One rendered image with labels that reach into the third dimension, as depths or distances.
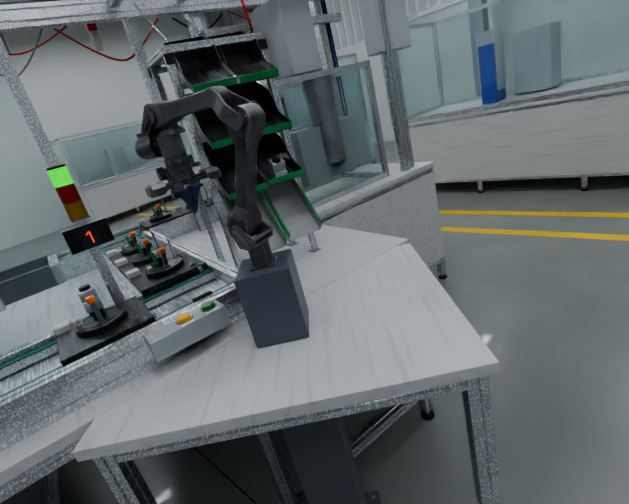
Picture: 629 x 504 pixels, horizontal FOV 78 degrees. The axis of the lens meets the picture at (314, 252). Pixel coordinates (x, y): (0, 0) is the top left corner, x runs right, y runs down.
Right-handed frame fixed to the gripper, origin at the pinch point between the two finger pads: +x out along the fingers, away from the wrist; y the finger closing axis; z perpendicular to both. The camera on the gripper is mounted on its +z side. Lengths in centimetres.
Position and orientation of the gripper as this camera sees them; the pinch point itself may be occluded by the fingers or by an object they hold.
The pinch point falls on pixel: (190, 200)
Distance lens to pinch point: 108.1
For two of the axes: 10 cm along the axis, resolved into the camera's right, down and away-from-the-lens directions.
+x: 2.2, 9.1, 3.6
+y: -7.8, 3.9, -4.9
